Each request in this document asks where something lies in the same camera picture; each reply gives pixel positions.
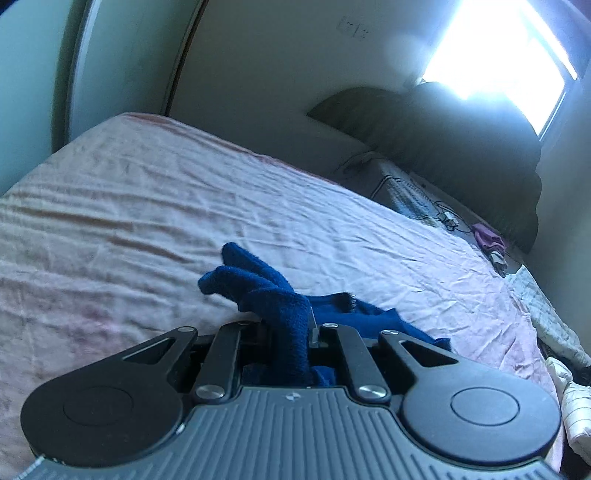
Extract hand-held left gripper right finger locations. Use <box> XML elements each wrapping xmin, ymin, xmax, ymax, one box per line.
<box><xmin>308</xmin><ymin>313</ymin><xmax>463</xmax><ymax>407</ymax></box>

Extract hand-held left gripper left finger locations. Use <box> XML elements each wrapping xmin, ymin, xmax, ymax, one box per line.
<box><xmin>104</xmin><ymin>320</ymin><xmax>269</xmax><ymax>406</ymax></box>

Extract dark blue towel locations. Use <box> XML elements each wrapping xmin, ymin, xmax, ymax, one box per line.
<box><xmin>198</xmin><ymin>242</ymin><xmax>451</xmax><ymax>389</ymax></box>

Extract bed with pink bedspread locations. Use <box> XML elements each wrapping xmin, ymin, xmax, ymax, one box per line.
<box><xmin>0</xmin><ymin>112</ymin><xmax>568</xmax><ymax>480</ymax></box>

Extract patterned pillow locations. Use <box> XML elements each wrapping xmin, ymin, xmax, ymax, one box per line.
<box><xmin>375</xmin><ymin>159</ymin><xmax>446</xmax><ymax>228</ymax></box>

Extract small grey cloth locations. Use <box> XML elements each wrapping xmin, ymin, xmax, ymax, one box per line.
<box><xmin>488</xmin><ymin>249</ymin><xmax>509</xmax><ymax>278</ymax></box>

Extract purple cloth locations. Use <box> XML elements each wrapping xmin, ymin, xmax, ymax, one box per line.
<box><xmin>471</xmin><ymin>223</ymin><xmax>507</xmax><ymax>254</ymax></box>

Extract white patterned quilt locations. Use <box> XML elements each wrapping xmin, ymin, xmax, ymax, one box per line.
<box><xmin>507</xmin><ymin>267</ymin><xmax>591</xmax><ymax>367</ymax></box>

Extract dark padded headboard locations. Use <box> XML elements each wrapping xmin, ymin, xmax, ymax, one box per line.
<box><xmin>307</xmin><ymin>80</ymin><xmax>543</xmax><ymax>254</ymax></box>

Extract white checked cloth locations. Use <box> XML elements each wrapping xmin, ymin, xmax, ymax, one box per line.
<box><xmin>546</xmin><ymin>356</ymin><xmax>591</xmax><ymax>457</ymax></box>

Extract glossy wardrobe door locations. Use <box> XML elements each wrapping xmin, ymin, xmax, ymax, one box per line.
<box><xmin>50</xmin><ymin>0</ymin><xmax>206</xmax><ymax>154</ymax></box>

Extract bright window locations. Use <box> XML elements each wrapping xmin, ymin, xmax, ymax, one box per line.
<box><xmin>422</xmin><ymin>0</ymin><xmax>580</xmax><ymax>137</ymax></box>

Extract charger cable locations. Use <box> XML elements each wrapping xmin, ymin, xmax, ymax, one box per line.
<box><xmin>416</xmin><ymin>198</ymin><xmax>468</xmax><ymax>234</ymax></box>

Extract wall socket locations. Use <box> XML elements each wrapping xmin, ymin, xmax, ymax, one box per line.
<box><xmin>338</xmin><ymin>15</ymin><xmax>370</xmax><ymax>38</ymax></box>

